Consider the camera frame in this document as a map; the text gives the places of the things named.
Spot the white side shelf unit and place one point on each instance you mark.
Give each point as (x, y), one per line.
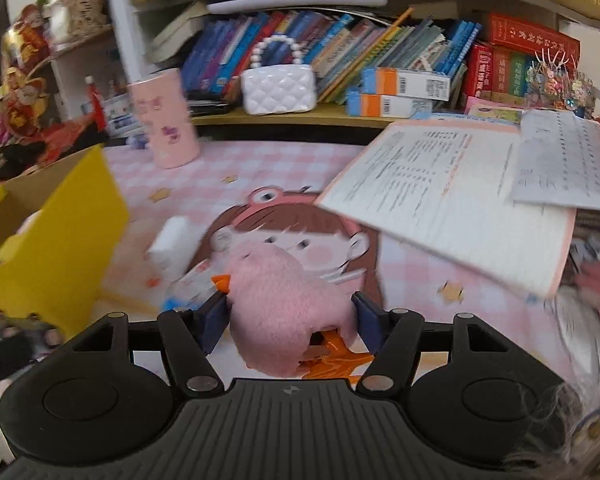
(72, 75)

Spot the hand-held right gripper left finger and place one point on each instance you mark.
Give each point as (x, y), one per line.
(215, 322)

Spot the pink cylinder pen holder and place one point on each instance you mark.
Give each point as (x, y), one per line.
(165, 120)

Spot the stacked thick books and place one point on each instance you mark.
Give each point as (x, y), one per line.
(180, 30)

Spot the pink printed desk mat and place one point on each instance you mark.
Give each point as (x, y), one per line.
(280, 170)

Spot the printed paper sheet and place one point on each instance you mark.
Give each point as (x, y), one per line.
(565, 160)

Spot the colourful hair ornament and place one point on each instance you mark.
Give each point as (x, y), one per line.
(560, 85)

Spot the person's hair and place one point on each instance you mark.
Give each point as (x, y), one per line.
(560, 435)

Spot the blue and white packet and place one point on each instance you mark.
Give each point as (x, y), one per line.
(190, 285)

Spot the row of colourful books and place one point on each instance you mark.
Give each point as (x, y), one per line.
(340, 45)

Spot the white quilted handbag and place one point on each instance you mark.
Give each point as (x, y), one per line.
(277, 90)

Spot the yellow cardboard box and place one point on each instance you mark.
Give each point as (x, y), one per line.
(65, 260)

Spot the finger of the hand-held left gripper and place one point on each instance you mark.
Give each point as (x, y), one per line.
(20, 327)

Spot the white lamp bar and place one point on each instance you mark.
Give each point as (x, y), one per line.
(295, 4)

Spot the white and yellow small box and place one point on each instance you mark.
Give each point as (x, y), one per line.
(170, 245)

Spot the red paper decoration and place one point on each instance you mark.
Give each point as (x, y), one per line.
(27, 95)

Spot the open workbook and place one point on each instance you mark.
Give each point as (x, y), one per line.
(445, 195)

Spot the pink plush duck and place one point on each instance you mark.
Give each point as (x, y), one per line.
(280, 300)

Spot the wooden bookshelf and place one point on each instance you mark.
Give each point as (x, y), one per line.
(290, 121)

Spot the wooden cutout ornament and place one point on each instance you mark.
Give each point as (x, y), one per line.
(80, 5)

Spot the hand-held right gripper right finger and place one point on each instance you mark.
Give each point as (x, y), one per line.
(369, 325)

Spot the red dictionaries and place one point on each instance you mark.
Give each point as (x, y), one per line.
(520, 45)

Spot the black cloth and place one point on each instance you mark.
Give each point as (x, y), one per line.
(15, 160)

